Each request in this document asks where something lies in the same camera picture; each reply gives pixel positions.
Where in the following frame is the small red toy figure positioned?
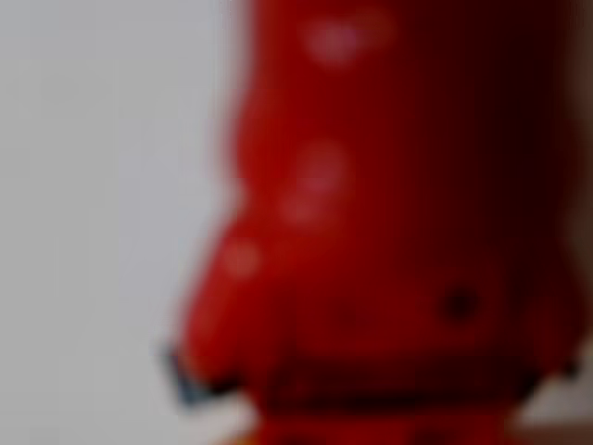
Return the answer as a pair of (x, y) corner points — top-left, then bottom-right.
(151, 0), (593, 445)

